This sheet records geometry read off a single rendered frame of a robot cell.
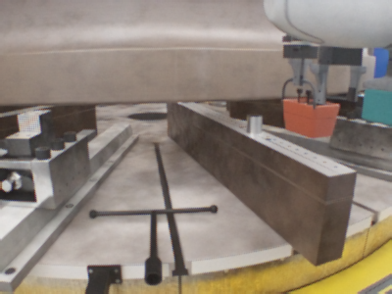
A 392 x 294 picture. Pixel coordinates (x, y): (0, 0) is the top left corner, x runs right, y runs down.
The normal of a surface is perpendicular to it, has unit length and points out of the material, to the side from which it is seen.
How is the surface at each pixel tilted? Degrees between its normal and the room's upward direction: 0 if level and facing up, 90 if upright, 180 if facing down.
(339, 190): 90
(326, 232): 90
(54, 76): 90
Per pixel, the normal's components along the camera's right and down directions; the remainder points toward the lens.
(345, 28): -0.04, 0.88
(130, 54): 0.10, 0.28
